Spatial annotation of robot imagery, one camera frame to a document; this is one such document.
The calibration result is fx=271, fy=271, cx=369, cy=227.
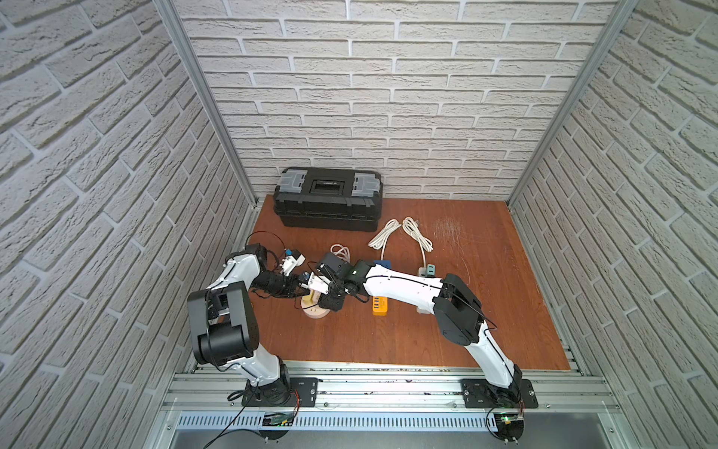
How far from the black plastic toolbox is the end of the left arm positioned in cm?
29

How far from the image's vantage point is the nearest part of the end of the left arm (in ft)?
2.47

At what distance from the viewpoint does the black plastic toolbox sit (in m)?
1.00
